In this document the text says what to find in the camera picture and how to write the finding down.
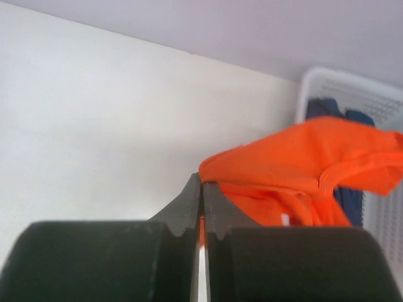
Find blue t shirt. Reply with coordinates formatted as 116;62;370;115
307;98;377;227

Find white plastic basket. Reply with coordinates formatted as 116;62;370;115
294;66;403;277

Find orange t shirt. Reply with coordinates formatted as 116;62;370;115
199;116;402;227

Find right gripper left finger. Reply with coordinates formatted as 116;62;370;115
1;174;201;301

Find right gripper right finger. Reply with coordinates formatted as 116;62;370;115
203;182;402;301

